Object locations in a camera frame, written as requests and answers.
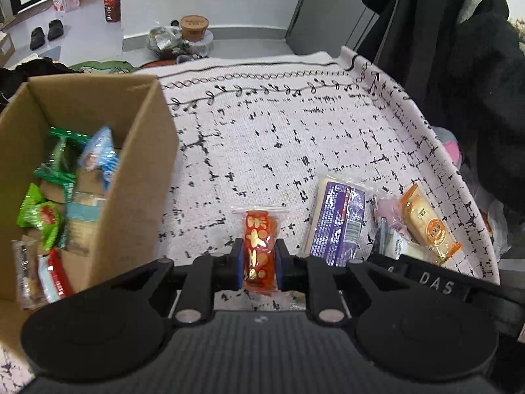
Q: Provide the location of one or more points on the white black-patterned blanket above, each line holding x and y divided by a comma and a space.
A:
266, 139

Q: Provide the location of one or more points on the grey door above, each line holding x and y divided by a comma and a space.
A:
324, 8

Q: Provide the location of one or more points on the red striped snack packet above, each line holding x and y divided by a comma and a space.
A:
55, 279

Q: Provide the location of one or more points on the small open cardboard carton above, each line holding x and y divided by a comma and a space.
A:
6, 49

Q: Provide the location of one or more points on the brown cardboard box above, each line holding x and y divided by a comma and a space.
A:
135, 197

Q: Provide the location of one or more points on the beige knitted scarf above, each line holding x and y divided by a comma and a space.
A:
519, 30

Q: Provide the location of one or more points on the black fleece coat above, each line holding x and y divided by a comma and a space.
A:
492, 111

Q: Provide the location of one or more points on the white plastic bag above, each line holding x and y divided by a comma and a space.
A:
498, 225

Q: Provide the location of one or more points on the pale blue flat object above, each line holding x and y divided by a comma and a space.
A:
51, 53

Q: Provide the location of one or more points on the pale teal snack packet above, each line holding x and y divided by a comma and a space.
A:
84, 221

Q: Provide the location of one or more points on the small plain green packet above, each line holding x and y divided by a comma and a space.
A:
29, 205

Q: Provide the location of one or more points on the yellow bread packet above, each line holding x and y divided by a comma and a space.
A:
428, 225

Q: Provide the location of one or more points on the clear brown snack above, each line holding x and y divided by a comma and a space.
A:
26, 275

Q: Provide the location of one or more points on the orange snack packet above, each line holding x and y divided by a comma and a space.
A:
259, 250

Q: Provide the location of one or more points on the black bag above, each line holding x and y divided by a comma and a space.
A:
37, 69

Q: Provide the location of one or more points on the green floor mat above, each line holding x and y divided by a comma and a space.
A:
102, 67

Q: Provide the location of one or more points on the grey sneaker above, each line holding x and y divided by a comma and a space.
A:
188, 58

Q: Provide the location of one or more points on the black lined jacket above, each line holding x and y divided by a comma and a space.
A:
418, 16

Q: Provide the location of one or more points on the blue snack packet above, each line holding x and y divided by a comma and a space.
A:
96, 152

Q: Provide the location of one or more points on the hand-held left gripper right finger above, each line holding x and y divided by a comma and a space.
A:
281, 264

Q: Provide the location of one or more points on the black slipper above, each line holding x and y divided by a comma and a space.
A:
37, 37
55, 29

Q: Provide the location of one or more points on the pink toy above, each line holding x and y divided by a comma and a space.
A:
453, 150

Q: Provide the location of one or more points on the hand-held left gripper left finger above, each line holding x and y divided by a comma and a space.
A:
237, 264

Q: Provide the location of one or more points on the purple snack packet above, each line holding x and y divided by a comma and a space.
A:
338, 221

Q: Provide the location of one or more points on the pink snack packet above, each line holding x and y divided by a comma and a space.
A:
389, 213

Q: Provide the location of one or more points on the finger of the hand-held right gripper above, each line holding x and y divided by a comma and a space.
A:
385, 263

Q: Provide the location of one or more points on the brown paper tub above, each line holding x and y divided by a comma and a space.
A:
194, 28

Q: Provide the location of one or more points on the clear plastic container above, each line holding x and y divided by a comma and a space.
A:
201, 47

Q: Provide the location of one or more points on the clear bag of items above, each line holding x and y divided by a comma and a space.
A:
164, 41

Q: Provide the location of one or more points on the white snack packet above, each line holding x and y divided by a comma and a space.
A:
406, 248

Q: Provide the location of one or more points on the small green red-label packet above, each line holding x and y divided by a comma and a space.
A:
48, 223

